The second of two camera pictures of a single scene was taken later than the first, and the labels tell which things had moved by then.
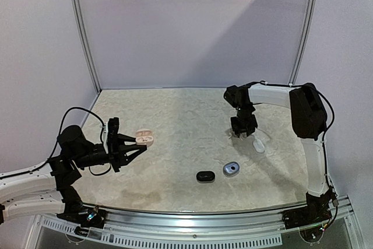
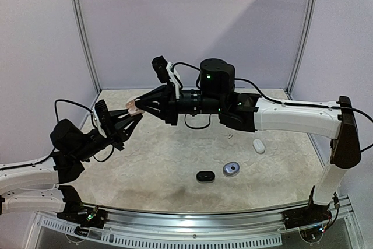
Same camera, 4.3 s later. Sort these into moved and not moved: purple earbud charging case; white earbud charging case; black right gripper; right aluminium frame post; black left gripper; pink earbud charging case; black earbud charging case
Moved: pink earbud charging case; black right gripper; black left gripper
Not moved: white earbud charging case; purple earbud charging case; right aluminium frame post; black earbud charging case
